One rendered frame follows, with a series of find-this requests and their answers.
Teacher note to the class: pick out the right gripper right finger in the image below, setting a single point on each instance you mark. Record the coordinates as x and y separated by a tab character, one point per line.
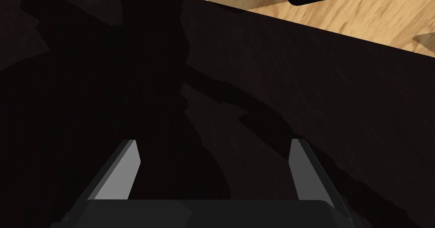
307	177

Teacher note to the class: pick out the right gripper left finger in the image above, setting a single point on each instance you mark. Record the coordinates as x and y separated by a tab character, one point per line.
119	177

